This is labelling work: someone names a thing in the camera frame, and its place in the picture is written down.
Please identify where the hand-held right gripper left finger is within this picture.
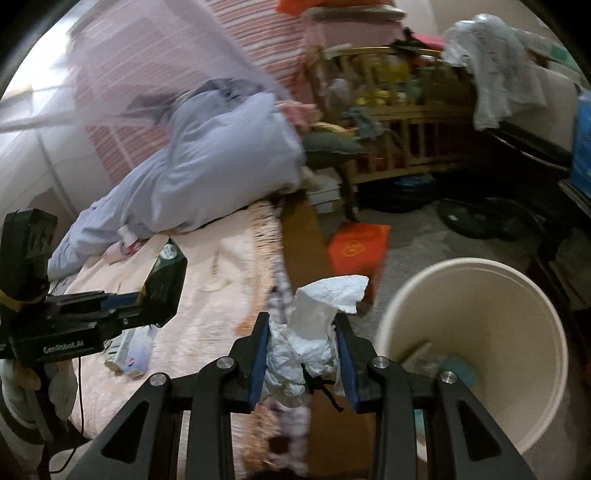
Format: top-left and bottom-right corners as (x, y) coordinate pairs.
(69, 311), (271, 480)

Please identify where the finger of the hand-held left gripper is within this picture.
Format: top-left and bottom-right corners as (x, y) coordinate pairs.
(117, 309), (160, 329)
(104, 292), (148, 308)

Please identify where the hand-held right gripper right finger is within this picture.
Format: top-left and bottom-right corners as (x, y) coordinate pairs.
(333, 311), (536, 480)

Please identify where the green white carton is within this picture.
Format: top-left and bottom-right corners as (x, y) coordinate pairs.
(141, 237), (189, 328)

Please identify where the white tissue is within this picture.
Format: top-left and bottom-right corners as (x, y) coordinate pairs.
(261, 274), (370, 409)

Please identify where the white round bin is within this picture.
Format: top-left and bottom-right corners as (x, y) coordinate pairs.
(375, 258), (570, 455)

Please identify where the person's left forearm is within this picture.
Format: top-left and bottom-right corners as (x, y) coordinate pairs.
(0, 388), (56, 467)

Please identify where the person's left hand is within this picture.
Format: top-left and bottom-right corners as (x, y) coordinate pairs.
(0, 357), (44, 393)

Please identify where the blue plastic packet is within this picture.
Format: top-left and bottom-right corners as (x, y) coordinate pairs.
(104, 325), (155, 379)

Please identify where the small pink cloth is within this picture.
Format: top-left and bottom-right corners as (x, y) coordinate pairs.
(104, 240), (144, 264)

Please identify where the embroidered pink fringed blanket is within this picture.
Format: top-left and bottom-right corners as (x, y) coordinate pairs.
(46, 200), (296, 480)

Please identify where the red cardboard box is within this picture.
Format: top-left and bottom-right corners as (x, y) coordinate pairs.
(327, 223), (392, 305)

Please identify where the grey quilt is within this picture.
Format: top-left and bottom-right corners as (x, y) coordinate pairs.
(48, 78), (308, 280)

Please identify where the stack of white boxes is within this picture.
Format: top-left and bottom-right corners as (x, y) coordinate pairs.
(305, 168), (345, 213)

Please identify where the black fan base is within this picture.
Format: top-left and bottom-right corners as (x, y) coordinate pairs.
(436, 198), (541, 241)

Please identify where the green cushion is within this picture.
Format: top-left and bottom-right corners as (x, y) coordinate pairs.
(302, 131), (365, 160)

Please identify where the teal cloth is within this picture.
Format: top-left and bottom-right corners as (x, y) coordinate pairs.
(346, 108), (386, 139)

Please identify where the wooden crib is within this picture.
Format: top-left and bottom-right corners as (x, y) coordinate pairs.
(307, 44), (481, 220)

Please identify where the pink mosquito net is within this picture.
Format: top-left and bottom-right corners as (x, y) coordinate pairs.
(0, 0), (296, 134)

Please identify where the pink garment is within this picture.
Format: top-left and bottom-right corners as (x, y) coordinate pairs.
(277, 102), (319, 132)

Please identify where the black side table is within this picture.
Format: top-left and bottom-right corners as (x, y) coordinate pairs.
(480, 117), (575, 174)

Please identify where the blue plastic-wrapped package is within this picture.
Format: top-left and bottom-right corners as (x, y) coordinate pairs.
(570, 90), (591, 185)

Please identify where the white plastic bag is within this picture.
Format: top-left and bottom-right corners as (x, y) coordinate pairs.
(441, 14), (548, 130)

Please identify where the white appliance box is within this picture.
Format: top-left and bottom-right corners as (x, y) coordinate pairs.
(531, 60), (583, 153)

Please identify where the black cable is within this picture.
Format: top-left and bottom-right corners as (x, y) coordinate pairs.
(39, 355), (86, 480)

